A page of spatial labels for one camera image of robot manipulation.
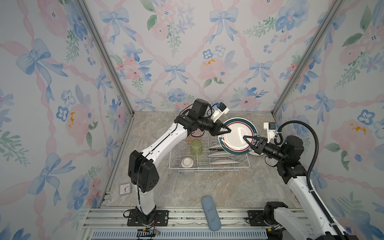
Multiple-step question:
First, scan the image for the blue oval sponge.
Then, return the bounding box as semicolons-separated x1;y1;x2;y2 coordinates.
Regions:
202;196;222;232

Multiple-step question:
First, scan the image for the aluminium corner post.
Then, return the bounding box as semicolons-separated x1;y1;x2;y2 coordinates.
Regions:
73;0;135;116
272;0;345;117

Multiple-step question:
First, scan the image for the white wire dish rack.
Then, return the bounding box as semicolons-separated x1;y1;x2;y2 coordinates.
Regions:
169;133;251;173

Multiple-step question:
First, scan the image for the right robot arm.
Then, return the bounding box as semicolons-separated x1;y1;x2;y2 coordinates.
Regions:
243;136;357;240

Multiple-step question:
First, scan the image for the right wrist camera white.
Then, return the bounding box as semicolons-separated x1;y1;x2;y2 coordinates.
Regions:
263;122;279;142

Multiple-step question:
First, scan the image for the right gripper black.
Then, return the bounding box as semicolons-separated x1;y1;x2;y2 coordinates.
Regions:
243;136;287;164

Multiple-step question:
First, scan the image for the white plate red green rim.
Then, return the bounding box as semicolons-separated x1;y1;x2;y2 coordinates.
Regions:
208;144;224;151
218;118;258;155

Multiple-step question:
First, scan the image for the right aluminium corner post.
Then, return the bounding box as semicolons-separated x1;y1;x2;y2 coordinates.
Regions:
272;0;345;117

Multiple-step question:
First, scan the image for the white ribbed bowl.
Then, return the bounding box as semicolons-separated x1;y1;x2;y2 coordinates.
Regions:
179;157;194;176

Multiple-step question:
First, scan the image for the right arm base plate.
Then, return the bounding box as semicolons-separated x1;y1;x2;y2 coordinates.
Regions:
246;210;269;227

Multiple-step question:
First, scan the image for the pink translucent plastic cup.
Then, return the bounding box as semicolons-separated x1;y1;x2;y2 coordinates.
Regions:
191;129;204;138

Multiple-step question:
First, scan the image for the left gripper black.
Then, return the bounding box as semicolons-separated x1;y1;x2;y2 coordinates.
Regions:
197;119;231;138

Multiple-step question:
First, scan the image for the green translucent plastic cup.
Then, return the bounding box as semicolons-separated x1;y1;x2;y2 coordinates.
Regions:
190;140;203;156

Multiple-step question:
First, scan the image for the small white square clock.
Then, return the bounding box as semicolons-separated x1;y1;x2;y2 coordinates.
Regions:
119;183;132;196

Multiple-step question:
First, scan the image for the clear plastic cup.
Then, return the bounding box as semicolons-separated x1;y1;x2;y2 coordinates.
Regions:
176;141;189;154

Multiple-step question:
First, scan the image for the white plate in rack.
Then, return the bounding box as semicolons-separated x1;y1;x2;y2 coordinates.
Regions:
209;160;240;166

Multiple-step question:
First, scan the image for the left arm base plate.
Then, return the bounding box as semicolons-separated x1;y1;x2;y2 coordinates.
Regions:
123;209;170;227

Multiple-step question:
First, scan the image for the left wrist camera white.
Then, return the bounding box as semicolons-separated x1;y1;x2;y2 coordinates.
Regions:
211;102;230;123

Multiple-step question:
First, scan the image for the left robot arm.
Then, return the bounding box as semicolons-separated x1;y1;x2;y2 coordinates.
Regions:
128;99;231;226

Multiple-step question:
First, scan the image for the left aluminium corner post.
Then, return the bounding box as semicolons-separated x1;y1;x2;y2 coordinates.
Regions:
73;0;135;116

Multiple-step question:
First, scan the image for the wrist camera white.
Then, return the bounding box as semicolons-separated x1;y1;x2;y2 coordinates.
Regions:
263;122;279;142
211;102;230;123

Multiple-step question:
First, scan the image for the aluminium front rail frame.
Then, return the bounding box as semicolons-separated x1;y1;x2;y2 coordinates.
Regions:
78;207;311;240

